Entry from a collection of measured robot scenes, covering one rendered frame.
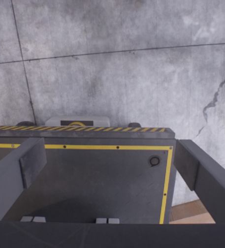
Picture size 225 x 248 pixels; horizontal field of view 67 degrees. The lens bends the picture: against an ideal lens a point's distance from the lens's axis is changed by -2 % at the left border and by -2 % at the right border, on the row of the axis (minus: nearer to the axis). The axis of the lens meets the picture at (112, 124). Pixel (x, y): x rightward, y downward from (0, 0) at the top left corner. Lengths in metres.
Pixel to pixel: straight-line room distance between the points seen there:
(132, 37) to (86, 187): 0.62
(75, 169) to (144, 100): 0.45
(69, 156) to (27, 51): 0.52
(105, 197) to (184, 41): 0.70
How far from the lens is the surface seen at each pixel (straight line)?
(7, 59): 0.93
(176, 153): 0.17
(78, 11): 0.85
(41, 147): 0.16
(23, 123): 0.82
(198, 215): 1.08
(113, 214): 0.67
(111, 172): 0.57
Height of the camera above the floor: 0.80
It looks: 74 degrees down
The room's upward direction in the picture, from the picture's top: 179 degrees counter-clockwise
